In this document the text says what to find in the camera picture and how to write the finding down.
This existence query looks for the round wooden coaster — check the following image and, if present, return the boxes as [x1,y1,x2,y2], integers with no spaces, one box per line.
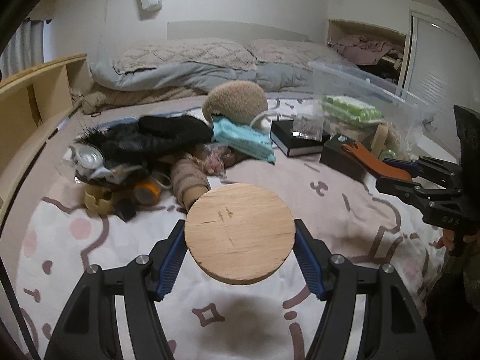
[185,183,295,285]

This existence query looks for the twine spool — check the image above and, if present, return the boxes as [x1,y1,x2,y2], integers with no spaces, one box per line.
[171,158,211,211]

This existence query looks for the pile of pink clothes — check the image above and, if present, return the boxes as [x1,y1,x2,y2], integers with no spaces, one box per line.
[332,35,404,66]

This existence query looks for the grey curtain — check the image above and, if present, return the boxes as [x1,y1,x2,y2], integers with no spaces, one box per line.
[1,19,44,79]

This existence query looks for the clear plastic storage bin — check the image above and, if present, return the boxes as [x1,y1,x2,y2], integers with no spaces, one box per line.
[309,61,436,159]

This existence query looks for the black small box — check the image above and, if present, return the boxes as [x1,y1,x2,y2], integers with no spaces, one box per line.
[320,133,366,182]

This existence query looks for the grey blue duvet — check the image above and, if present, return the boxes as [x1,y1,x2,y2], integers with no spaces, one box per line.
[90,59,313,94]

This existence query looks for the beige quilted left pillow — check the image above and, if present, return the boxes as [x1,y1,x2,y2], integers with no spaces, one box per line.
[113,38,256,73]

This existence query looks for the cartoon printed blanket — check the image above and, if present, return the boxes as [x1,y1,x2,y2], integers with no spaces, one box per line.
[16,106,444,359]

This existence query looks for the beige fleece blanket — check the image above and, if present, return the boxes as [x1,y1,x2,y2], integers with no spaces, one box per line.
[71,83,206,115]

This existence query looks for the orange tape roll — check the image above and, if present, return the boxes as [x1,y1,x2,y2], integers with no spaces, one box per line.
[133,180,161,206]

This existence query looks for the silver foil bag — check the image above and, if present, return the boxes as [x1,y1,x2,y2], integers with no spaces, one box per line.
[291,114,324,141]

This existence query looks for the white cable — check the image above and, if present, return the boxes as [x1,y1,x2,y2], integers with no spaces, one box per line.
[250,109,281,132]

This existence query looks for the green dotted wipes pack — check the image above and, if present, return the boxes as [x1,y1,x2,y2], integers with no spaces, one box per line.
[321,96,383,126]

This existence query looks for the wooden bedside shelf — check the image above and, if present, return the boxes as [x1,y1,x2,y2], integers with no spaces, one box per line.
[1,54,92,226]

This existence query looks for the black fuzzy slipper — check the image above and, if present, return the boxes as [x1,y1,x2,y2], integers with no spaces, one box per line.
[76,115,213,162]

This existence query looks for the beige quilted right pillow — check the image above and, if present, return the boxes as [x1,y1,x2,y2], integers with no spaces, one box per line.
[245,39,343,69]

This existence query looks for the beige quilted pillow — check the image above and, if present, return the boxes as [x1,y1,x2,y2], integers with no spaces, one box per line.
[245,39,343,69]
[113,38,256,73]

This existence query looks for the beige plastic holder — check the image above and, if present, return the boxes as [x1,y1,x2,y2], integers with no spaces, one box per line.
[84,184,121,215]

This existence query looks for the beige plush slipper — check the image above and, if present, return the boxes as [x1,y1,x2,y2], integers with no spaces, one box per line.
[202,80,268,125]

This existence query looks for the black hardcover book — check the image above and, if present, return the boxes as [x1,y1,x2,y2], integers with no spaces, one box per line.
[270,120,330,157]

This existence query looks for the teal wet wipes pack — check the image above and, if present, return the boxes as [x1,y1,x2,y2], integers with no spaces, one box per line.
[212,117,276,164]

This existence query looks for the white louvered closet door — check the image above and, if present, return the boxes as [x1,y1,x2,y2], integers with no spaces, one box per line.
[403,11,479,158]

